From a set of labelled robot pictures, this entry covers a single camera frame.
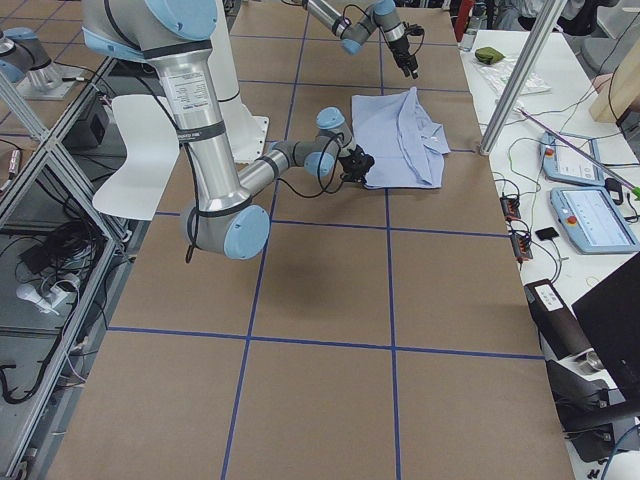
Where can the aluminium frame post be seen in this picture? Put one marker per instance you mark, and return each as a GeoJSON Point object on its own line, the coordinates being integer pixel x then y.
{"type": "Point", "coordinates": [535, 42]}

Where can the near teach pendant tablet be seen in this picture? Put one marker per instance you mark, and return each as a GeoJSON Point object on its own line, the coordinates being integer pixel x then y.
{"type": "Point", "coordinates": [592, 221]}

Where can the green fabric pouch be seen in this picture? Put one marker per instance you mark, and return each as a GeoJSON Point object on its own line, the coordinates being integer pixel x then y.
{"type": "Point", "coordinates": [488, 55]}

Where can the light blue striped shirt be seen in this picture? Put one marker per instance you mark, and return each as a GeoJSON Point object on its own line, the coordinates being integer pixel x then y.
{"type": "Point", "coordinates": [408, 147]}

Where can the orange connector board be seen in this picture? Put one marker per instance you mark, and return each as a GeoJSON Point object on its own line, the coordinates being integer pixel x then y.
{"type": "Point", "coordinates": [521, 245]}
{"type": "Point", "coordinates": [510, 206]}

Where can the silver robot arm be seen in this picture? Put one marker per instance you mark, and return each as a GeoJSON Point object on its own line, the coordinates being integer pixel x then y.
{"type": "Point", "coordinates": [381, 16]}
{"type": "Point", "coordinates": [174, 37]}

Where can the clear water bottle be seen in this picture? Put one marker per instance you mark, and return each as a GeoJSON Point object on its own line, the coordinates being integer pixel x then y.
{"type": "Point", "coordinates": [469, 36]}

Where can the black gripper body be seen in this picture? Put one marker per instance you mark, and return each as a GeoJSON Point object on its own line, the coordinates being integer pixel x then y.
{"type": "Point", "coordinates": [401, 50]}
{"type": "Point", "coordinates": [359, 163]}

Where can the green handled reacher grabber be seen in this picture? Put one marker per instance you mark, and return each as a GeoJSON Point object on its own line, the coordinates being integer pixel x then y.
{"type": "Point", "coordinates": [557, 135]}

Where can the teach pendant tablet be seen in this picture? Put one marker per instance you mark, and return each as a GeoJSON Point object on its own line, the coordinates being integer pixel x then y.
{"type": "Point", "coordinates": [563, 164]}
{"type": "Point", "coordinates": [592, 221]}

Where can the far teach pendant tablet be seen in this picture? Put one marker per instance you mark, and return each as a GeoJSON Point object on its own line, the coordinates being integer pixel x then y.
{"type": "Point", "coordinates": [563, 164]}

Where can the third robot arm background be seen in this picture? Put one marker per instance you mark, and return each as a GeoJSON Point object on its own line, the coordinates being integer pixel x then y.
{"type": "Point", "coordinates": [26, 64]}

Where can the white plastic chair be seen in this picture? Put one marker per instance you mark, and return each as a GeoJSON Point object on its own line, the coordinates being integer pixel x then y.
{"type": "Point", "coordinates": [134, 191]}

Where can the black monitor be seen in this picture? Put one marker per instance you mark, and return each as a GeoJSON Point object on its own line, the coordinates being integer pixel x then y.
{"type": "Point", "coordinates": [608, 314]}

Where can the small black square pad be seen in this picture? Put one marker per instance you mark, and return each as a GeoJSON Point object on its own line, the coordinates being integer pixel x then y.
{"type": "Point", "coordinates": [547, 234]}

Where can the black desktop device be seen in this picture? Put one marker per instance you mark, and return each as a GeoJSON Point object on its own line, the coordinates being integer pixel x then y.
{"type": "Point", "coordinates": [594, 416]}

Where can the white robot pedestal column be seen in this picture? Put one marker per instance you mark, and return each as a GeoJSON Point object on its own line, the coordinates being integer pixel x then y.
{"type": "Point", "coordinates": [246, 132]}

